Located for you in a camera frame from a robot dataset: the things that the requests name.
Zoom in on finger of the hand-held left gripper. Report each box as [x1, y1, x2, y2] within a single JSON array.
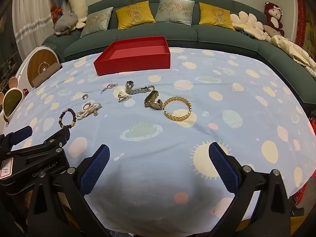
[[8, 128, 71, 159], [0, 126, 33, 151]]

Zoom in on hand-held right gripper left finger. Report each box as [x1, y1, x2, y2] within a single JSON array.
[[26, 144, 111, 237]]

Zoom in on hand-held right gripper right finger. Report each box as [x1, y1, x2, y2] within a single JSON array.
[[209, 142, 293, 237]]

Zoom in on dark bead bracelet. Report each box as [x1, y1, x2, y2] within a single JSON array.
[[58, 108, 76, 129]]

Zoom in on pearl bracelet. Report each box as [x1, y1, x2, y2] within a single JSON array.
[[75, 101, 102, 120]]

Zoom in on gold bangle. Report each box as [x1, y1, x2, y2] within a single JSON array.
[[162, 97, 192, 121]]

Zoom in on gold ring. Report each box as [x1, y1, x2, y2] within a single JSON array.
[[144, 90, 163, 110]]

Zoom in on silver wristwatch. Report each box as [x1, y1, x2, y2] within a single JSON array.
[[125, 80, 155, 95]]

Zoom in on red cardboard box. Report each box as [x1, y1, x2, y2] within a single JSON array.
[[93, 36, 171, 76]]

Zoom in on white mirror with pink ears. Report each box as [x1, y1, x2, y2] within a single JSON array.
[[0, 78, 27, 129]]

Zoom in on brown felt pouch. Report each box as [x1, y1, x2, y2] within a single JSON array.
[[32, 63, 63, 88]]

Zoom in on blue planet print tablecloth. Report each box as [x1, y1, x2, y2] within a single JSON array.
[[0, 47, 316, 232]]

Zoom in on silver dangle earrings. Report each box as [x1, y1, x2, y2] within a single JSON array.
[[117, 91, 132, 103]]

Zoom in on silver tinsel garland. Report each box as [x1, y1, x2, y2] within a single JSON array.
[[15, 18, 53, 37]]

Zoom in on grey pig plush toy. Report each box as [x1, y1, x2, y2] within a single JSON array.
[[53, 11, 79, 37]]

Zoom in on grey-green embroidered cushion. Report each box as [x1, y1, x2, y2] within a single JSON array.
[[80, 7, 114, 38], [155, 0, 195, 27]]

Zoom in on red ribbon bow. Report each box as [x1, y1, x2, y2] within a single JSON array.
[[51, 5, 62, 20]]

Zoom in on white sheer curtain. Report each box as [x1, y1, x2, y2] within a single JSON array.
[[11, 0, 62, 55]]

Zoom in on green sofa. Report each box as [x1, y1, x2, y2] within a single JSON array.
[[42, 0, 316, 104]]

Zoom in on cream quilted blanket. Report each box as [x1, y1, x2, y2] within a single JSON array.
[[270, 35, 316, 77]]

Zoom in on dark patterned cloth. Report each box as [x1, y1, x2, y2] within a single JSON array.
[[236, 29, 255, 39]]

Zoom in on white long plush toy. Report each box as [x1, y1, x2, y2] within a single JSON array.
[[63, 0, 88, 29]]

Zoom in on yellow embroidered cushion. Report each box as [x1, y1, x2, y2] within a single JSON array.
[[116, 1, 156, 29], [199, 2, 235, 30]]

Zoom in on cream flower-shaped cushion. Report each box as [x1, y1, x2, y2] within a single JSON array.
[[230, 11, 271, 41]]

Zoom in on red monkey plush toy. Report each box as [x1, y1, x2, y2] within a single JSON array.
[[264, 2, 285, 36]]

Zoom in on silver chain necklace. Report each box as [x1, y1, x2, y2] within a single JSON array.
[[100, 83, 118, 94]]

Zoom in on red wall banner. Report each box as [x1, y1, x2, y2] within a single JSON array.
[[295, 0, 309, 47]]

